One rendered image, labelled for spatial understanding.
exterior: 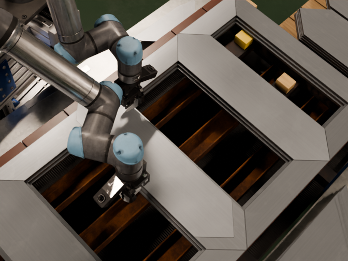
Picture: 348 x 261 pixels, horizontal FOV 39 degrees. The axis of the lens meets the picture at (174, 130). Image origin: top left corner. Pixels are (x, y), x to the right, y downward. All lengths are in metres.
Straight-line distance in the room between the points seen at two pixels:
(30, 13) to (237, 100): 0.78
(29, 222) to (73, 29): 0.61
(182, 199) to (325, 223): 0.50
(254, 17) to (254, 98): 0.38
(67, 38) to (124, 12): 1.71
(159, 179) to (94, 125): 0.43
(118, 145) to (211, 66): 0.75
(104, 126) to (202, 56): 0.72
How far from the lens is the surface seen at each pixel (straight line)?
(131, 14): 3.13
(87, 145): 1.26
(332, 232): 1.77
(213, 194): 1.64
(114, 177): 1.39
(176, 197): 1.62
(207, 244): 1.58
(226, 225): 1.61
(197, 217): 1.60
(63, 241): 1.58
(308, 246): 1.72
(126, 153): 1.22
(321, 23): 2.13
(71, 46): 1.47
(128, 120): 1.73
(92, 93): 1.29
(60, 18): 1.42
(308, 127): 1.83
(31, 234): 1.60
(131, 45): 1.45
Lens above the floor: 2.36
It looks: 62 degrees down
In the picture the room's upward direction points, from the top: 10 degrees clockwise
